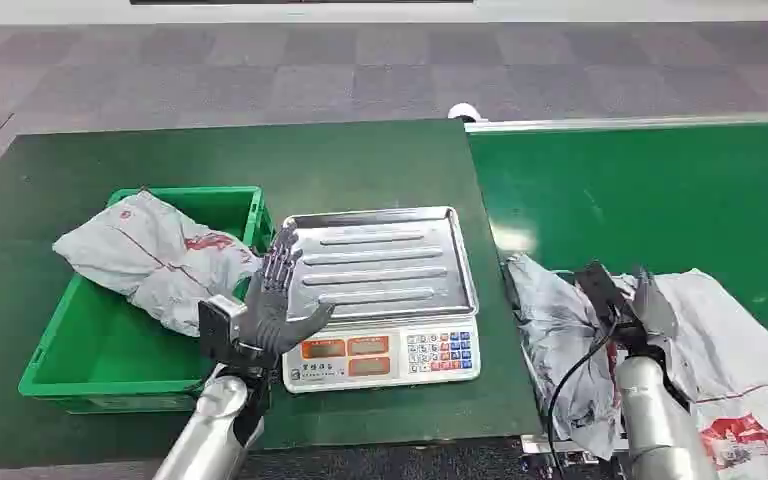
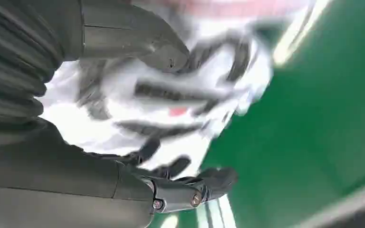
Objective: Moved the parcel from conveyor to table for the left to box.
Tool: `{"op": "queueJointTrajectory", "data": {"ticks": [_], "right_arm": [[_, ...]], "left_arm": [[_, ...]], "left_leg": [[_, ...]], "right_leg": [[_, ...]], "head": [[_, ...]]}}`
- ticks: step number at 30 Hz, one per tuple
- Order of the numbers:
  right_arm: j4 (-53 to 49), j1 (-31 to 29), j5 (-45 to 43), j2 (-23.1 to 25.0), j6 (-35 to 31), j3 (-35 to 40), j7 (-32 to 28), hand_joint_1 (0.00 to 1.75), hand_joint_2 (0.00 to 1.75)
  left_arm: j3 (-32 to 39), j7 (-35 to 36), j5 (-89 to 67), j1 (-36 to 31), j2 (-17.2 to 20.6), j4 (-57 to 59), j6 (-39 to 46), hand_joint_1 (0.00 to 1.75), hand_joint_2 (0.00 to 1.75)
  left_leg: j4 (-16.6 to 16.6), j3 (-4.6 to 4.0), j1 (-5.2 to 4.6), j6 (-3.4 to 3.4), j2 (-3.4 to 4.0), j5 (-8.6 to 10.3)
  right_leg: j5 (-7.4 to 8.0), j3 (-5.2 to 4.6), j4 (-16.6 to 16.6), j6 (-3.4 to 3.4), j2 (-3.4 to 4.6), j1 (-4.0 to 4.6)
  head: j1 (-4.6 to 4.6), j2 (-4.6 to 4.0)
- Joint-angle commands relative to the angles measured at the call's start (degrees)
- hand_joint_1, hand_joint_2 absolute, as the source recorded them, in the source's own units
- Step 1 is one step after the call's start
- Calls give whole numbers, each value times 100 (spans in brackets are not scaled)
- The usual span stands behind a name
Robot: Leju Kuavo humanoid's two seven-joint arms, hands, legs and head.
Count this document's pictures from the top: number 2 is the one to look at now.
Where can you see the ribbed grey right arm sleeve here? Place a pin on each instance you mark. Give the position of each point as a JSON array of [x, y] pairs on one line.
[[9, 66]]

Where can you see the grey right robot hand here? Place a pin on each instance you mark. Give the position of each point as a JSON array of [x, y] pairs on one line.
[[59, 179]]

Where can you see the green crate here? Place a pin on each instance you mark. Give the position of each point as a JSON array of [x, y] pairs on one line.
[[311, 126]]

